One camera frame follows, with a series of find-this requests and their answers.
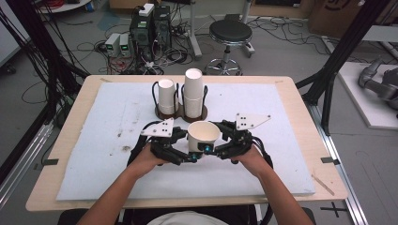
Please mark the wooden table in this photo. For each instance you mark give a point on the wooden table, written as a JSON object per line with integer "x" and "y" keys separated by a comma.
{"x": 325, "y": 178}

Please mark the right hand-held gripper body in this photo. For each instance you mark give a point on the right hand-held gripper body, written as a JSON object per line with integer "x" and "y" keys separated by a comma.
{"x": 239, "y": 142}

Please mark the black computer tower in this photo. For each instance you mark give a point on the black computer tower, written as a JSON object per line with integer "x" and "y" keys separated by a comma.
{"x": 162, "y": 26}
{"x": 141, "y": 36}

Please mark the white box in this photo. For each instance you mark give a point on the white box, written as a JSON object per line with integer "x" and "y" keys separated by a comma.
{"x": 146, "y": 10}

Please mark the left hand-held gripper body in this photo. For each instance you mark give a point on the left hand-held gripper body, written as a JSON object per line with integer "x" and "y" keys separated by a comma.
{"x": 162, "y": 140}

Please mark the short stack of paper cups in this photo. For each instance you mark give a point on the short stack of paper cups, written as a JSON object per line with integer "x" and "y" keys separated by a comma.
{"x": 166, "y": 97}

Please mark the tall stack of paper cups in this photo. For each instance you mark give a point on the tall stack of paper cups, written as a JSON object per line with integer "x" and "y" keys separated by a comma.
{"x": 193, "y": 90}

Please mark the white paper cup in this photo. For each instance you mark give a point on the white paper cup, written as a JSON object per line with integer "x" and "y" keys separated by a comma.
{"x": 200, "y": 139}

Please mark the grey power supply unit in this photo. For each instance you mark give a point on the grey power supply unit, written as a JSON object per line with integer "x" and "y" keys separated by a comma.
{"x": 112, "y": 44}
{"x": 125, "y": 45}

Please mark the black round stool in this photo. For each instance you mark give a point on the black round stool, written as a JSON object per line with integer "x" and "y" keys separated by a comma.
{"x": 230, "y": 31}

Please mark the person's white shirt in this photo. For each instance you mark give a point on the person's white shirt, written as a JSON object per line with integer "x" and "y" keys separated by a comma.
{"x": 186, "y": 218}

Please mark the cardboard box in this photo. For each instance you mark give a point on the cardboard box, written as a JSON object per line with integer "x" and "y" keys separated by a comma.
{"x": 334, "y": 17}

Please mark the white floor board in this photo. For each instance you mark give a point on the white floor board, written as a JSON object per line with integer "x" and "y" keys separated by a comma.
{"x": 359, "y": 100}

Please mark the black tape strip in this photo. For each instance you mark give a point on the black tape strip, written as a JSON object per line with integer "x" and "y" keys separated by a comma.
{"x": 330, "y": 160}
{"x": 50, "y": 162}

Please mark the dark double cup holder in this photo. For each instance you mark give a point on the dark double cup holder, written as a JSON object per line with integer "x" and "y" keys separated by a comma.
{"x": 180, "y": 116}

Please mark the white foam mat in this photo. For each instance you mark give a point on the white foam mat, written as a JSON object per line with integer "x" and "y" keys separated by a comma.
{"x": 103, "y": 168}

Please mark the person's left hand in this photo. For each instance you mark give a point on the person's left hand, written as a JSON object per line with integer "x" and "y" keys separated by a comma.
{"x": 147, "y": 162}

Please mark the person's right hand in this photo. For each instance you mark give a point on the person's right hand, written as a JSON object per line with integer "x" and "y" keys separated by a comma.
{"x": 253, "y": 162}

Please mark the grey metal stand leg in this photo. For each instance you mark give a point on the grey metal stand leg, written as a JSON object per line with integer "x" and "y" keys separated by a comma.
{"x": 194, "y": 31}

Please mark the black metal frame post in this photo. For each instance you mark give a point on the black metal frame post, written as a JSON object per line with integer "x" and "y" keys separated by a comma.
{"x": 40, "y": 47}
{"x": 341, "y": 50}

